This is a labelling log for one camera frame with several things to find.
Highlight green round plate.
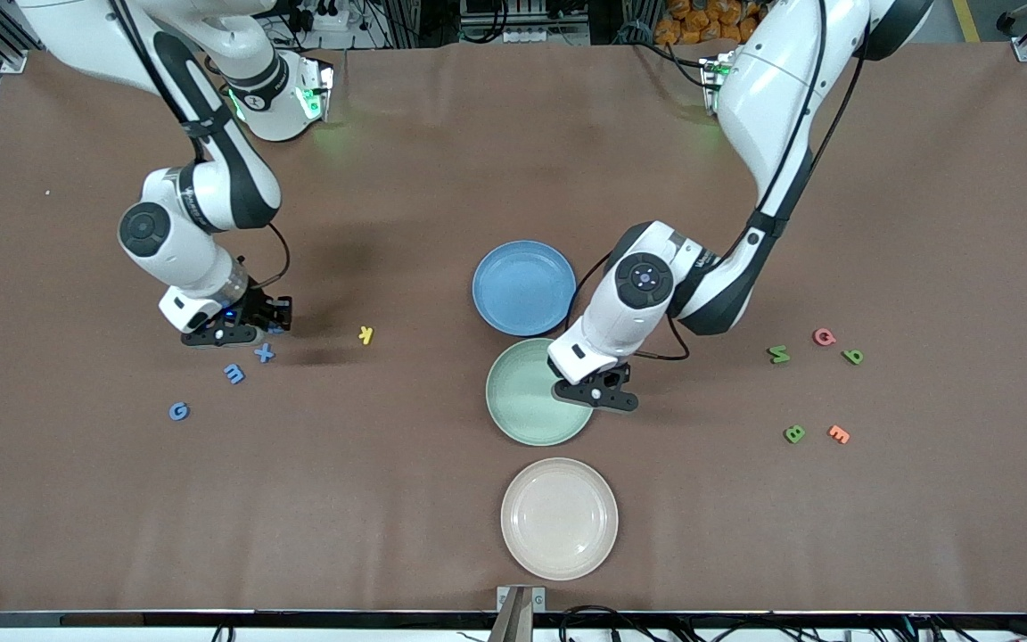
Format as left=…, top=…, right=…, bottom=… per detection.
left=485, top=338, right=597, bottom=447

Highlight blue round plate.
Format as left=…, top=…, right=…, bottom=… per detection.
left=472, top=240, right=578, bottom=337

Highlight pink round plate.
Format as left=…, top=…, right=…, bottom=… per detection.
left=500, top=457, right=620, bottom=581

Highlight brown table cover sheet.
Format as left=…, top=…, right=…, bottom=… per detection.
left=0, top=40, right=1027, bottom=616

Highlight long white power strip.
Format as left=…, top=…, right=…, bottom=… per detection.
left=503, top=25, right=591, bottom=45

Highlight bag of orange items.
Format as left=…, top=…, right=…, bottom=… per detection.
left=653, top=0, right=768, bottom=47

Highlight grey metal table bracket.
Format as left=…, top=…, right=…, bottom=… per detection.
left=489, top=585, right=546, bottom=642

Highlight black cables under table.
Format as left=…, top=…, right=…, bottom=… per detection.
left=558, top=605, right=1027, bottom=642

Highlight black table edge rail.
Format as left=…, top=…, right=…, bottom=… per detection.
left=0, top=610, right=1027, bottom=630

